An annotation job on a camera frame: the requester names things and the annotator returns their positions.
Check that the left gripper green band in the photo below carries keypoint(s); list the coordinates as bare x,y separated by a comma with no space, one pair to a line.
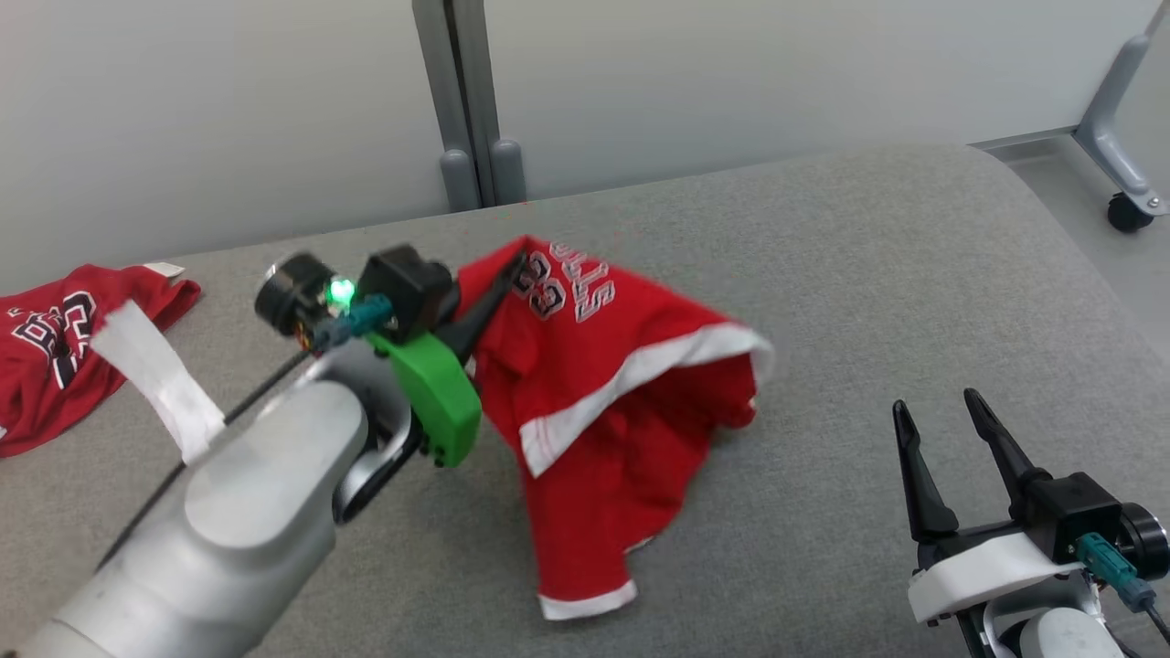
439,402

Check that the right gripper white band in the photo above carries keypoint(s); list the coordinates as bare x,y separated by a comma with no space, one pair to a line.
978,571

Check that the red basketball shorts white trim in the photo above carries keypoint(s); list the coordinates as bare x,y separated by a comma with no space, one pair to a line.
594,411

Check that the red jersey with white sleeve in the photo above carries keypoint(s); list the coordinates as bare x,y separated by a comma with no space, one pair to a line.
37,393

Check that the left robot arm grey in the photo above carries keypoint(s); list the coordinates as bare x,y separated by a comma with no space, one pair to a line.
247,493

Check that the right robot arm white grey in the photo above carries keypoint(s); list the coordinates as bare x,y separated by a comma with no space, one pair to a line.
1065,640

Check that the black caster wheel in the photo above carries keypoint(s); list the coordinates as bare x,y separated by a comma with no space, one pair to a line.
1129,215

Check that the grey metal partition leg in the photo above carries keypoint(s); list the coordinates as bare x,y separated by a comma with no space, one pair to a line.
1111,91

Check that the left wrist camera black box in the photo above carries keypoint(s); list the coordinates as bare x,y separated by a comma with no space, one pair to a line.
407,283

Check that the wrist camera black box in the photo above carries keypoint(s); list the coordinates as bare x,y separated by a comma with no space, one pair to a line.
407,283
1074,512

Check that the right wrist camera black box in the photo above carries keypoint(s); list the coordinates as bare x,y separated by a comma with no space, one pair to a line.
1074,512

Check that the grey partition joint post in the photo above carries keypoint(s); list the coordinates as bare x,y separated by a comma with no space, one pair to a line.
457,91

